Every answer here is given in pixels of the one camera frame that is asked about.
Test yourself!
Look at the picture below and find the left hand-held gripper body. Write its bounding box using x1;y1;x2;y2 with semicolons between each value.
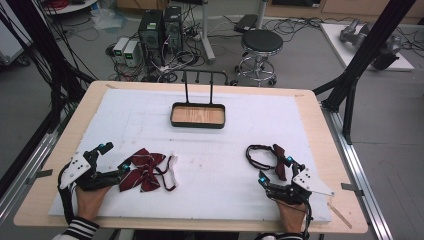
59;149;122;193

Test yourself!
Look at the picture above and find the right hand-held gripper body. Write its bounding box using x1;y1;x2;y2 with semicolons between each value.
266;167;335;206

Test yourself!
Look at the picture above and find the dark red bow tie black strap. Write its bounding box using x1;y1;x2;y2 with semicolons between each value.
245;143;294;182

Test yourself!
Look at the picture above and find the striped dark red bow tie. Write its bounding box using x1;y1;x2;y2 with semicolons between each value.
118;147;178;193

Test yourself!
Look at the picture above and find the black hook rack wooden tray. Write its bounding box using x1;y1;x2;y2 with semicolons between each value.
169;69;230;130

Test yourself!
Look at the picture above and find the person's right hand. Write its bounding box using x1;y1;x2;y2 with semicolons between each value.
275;200;307;234

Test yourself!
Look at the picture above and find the person's left hand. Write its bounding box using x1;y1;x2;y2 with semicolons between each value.
75;184;113;223

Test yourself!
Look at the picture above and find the thin wooden stick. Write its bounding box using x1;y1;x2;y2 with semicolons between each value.
326;202;354;230

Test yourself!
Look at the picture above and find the white foam board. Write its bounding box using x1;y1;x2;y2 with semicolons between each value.
48;88;333;224

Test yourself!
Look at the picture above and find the white power supply unit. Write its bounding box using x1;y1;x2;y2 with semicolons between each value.
112;37;130;63
122;40;141;68

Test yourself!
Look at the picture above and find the large black computer tower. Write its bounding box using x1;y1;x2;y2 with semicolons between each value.
137;9;165;67

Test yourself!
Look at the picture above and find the black round stool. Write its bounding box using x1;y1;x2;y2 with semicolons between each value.
234;29;285;87

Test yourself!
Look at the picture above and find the white floor platform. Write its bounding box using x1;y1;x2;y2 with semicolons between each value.
319;22;416;72

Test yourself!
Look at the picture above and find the clear plastic bag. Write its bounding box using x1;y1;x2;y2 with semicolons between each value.
90;7;128;32

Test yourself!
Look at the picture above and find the slim black computer tower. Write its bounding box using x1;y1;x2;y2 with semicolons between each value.
163;5;185;54

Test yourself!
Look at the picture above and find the white round table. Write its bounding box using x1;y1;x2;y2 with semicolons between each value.
42;0;100;16

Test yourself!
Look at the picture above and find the black flat device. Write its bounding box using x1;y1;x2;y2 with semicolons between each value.
233;13;259;34

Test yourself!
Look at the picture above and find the grey table leg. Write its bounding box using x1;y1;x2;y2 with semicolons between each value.
199;0;217;65

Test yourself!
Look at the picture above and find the left hand-held gripper black cable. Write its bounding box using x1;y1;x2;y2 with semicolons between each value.
57;163;80;225

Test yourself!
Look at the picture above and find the hand-held gripper black cable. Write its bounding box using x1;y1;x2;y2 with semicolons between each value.
298;194;315;240
57;163;80;225

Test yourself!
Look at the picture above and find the grey metal bracket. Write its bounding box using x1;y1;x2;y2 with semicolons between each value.
25;168;54;185
340;182;365;197

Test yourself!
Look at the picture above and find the right hand-held gripper black cable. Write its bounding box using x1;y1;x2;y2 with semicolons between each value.
298;194;315;240

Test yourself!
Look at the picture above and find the aluminium rail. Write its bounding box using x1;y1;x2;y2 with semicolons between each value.
320;102;395;240
0;109;78;223

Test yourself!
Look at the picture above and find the black frame post with cables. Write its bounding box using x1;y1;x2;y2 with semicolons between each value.
0;0;96;134

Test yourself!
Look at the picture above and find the tangle of floor cables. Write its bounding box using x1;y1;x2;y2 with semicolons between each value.
105;6;214;84

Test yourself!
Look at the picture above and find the black frame post with braces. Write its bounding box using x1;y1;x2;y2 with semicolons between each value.
312;0;418;146

